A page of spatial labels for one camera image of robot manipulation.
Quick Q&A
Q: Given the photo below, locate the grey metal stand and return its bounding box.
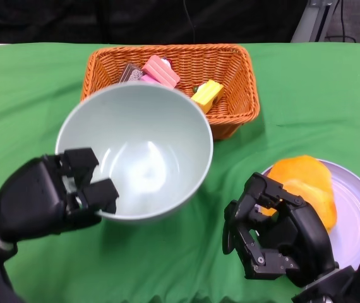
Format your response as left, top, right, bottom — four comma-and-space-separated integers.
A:
291, 0, 334, 44

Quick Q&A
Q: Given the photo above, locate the lavender round plate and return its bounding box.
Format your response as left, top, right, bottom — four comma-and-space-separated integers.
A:
260, 159, 360, 271

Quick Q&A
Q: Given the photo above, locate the magenta cake block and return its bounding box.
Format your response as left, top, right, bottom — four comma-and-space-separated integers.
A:
140, 74, 162, 85

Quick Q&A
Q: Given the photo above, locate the black backdrop curtain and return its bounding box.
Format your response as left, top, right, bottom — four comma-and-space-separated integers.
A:
0, 0, 309, 45

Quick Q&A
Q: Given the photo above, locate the light pink striped cake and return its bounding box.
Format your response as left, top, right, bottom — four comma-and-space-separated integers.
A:
141, 55, 180, 88

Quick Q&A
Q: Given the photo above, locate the black floor cable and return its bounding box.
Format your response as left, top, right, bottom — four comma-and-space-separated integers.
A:
325, 0, 357, 42

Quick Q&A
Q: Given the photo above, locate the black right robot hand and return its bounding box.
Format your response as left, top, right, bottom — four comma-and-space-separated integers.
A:
222, 172, 339, 288

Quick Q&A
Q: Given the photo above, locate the yellow striped cake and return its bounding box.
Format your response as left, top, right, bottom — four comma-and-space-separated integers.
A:
191, 79, 225, 114

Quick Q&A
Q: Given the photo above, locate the orange wicker basket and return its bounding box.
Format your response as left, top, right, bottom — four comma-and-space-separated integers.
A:
80, 44, 261, 141

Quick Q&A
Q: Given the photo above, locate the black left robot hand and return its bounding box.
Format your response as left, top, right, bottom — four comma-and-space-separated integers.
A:
0, 147, 119, 244

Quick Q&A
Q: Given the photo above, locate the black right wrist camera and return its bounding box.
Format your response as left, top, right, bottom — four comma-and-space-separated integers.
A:
292, 232, 360, 303

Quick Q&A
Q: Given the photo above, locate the grey-green bowl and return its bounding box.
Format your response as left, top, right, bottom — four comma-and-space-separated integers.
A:
55, 82, 215, 225

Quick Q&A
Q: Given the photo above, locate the orange ring bread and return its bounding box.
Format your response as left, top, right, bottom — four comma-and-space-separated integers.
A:
258, 179, 338, 233

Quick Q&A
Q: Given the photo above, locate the thin black hanging cable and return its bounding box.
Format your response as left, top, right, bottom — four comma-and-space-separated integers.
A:
182, 0, 198, 45

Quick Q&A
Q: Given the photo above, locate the orange white striped bun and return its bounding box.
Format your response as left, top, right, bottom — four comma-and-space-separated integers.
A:
267, 155, 331, 190

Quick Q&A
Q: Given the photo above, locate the green tablecloth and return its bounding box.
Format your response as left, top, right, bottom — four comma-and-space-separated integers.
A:
0, 41, 360, 303

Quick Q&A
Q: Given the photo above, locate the chocolate cake with sugar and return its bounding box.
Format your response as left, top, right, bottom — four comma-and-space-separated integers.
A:
119, 62, 145, 83

